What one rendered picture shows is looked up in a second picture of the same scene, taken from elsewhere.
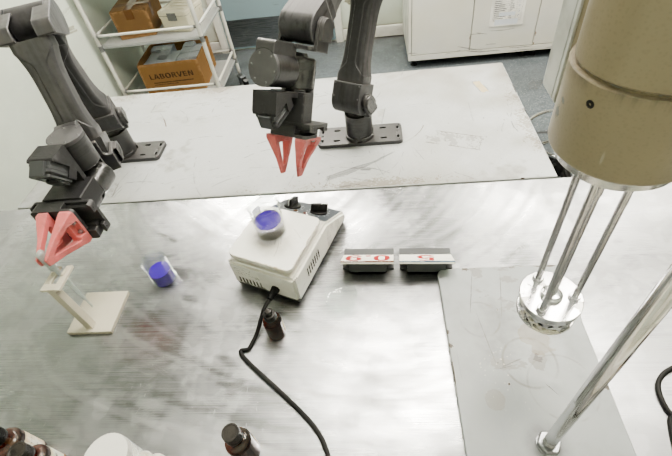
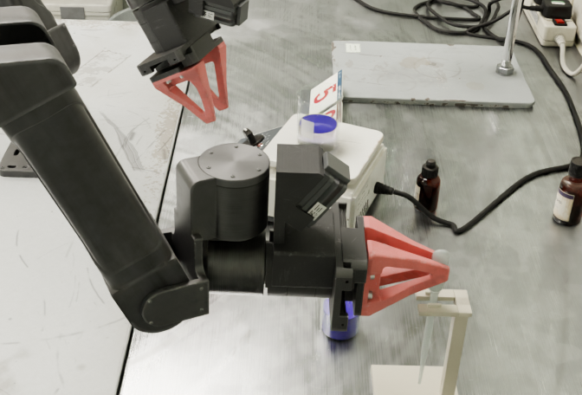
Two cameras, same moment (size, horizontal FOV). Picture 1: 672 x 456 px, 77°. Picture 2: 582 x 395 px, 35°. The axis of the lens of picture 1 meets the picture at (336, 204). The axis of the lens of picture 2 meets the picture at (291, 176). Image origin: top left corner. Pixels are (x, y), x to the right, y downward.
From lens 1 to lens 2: 1.24 m
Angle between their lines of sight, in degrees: 73
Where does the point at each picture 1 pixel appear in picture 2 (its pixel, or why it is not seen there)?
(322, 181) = (144, 174)
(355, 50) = not seen: outside the picture
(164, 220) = (189, 359)
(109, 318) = (429, 374)
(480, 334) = (413, 84)
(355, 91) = (64, 35)
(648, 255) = (319, 9)
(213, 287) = not seen: hidden behind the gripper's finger
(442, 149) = (115, 77)
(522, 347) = (423, 68)
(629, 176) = not seen: outside the picture
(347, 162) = not seen: hidden behind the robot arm
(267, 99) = not seen: outside the picture
